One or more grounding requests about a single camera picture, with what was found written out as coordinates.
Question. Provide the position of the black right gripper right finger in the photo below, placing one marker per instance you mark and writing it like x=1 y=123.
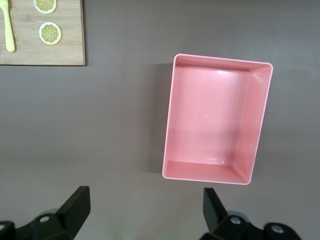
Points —
x=212 y=212

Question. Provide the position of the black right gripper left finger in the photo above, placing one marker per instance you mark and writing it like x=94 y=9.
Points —
x=75 y=207

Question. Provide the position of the pink plastic bin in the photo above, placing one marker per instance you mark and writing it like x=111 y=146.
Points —
x=207 y=120

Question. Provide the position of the wooden cutting board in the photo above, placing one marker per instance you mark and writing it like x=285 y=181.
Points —
x=27 y=52

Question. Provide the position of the lemon slice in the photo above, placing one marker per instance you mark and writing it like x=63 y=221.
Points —
x=50 y=33
x=45 y=5

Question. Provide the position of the yellow plastic fork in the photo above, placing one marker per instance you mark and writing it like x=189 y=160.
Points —
x=9 y=35

